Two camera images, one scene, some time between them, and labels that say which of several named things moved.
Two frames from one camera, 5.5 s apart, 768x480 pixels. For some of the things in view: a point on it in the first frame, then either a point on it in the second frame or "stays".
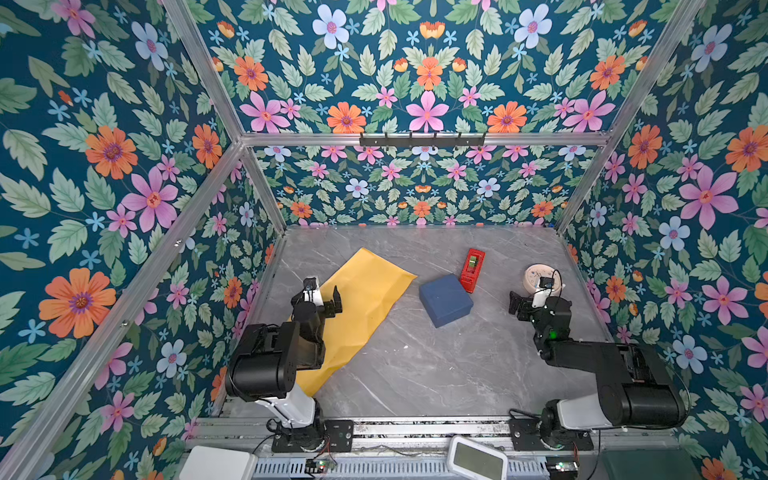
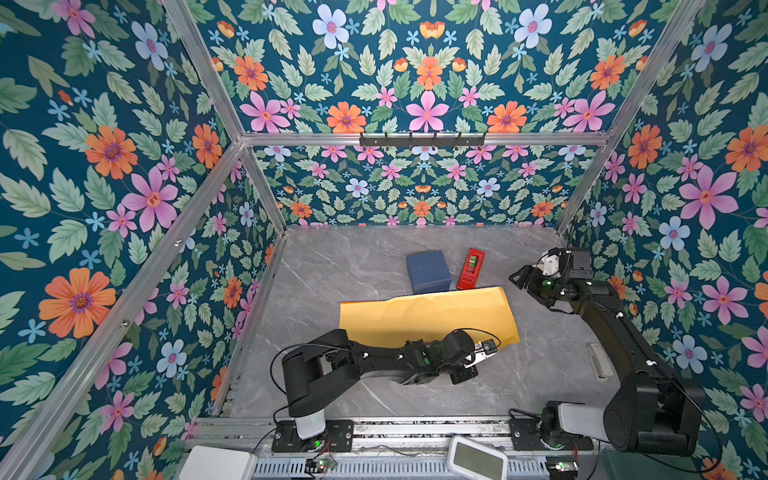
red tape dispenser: (472, 270) stays
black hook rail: (422, 139) stays
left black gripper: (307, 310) -> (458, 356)
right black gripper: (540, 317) -> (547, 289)
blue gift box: (445, 300) -> (429, 272)
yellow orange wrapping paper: (369, 287) -> (390, 322)
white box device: (218, 463) stays
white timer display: (471, 460) stays
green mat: (650, 464) stays
